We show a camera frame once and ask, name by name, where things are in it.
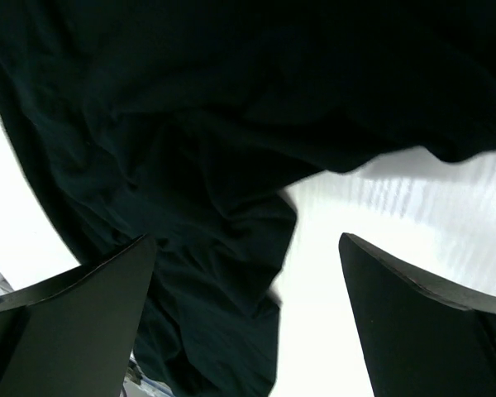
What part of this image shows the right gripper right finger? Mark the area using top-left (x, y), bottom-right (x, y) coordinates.
top-left (339, 233), bottom-right (496, 397)

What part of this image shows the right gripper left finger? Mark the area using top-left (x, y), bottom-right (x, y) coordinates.
top-left (0, 236), bottom-right (156, 397)

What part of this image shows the black t shirt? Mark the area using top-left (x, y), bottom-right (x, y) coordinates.
top-left (0, 1), bottom-right (496, 396)

